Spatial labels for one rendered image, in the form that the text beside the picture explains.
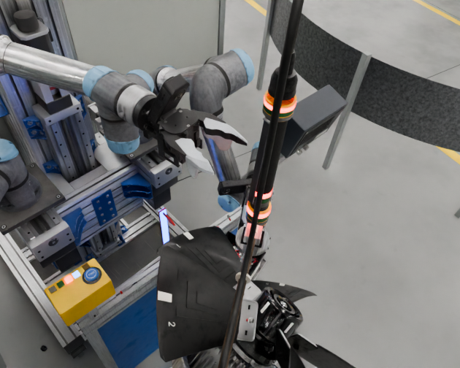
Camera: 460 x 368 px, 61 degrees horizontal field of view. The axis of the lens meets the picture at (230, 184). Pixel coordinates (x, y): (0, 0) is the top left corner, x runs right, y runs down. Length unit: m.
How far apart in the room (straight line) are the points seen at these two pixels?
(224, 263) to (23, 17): 0.88
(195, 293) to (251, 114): 2.66
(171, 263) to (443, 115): 2.03
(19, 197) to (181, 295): 0.80
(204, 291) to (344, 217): 2.03
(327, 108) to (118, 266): 1.37
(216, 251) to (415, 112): 1.75
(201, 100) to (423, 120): 1.70
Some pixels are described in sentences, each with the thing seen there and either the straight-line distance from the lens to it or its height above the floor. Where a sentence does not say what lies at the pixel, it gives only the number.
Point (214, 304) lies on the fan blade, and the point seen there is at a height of 1.34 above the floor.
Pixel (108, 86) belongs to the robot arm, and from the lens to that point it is 0.81.
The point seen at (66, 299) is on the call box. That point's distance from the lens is 1.22.
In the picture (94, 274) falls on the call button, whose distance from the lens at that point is 1.22.
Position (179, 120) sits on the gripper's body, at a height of 1.66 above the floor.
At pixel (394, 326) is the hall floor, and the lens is 2.51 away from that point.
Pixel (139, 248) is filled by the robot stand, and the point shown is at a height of 0.21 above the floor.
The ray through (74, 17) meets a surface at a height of 1.05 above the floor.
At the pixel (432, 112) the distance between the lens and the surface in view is 2.55.
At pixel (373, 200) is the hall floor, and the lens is 2.96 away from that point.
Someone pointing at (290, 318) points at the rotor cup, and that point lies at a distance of 0.96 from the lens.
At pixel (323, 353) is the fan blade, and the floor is 1.14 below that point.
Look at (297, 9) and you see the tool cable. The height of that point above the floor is 1.97.
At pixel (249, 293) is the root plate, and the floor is 1.19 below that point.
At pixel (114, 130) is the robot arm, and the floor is 1.56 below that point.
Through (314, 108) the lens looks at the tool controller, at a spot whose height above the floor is 1.24.
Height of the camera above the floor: 2.13
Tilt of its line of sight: 50 degrees down
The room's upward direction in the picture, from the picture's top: 5 degrees clockwise
